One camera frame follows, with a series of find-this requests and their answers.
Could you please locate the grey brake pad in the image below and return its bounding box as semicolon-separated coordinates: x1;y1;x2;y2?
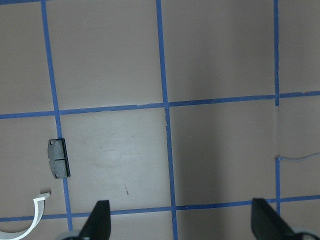
47;138;71;179

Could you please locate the white curved plastic piece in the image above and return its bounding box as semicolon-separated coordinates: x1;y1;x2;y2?
0;191;52;240

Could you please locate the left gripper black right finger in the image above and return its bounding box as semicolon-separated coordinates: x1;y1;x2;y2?
251;198;295;240

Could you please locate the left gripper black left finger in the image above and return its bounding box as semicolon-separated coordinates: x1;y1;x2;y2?
77;200;111;240

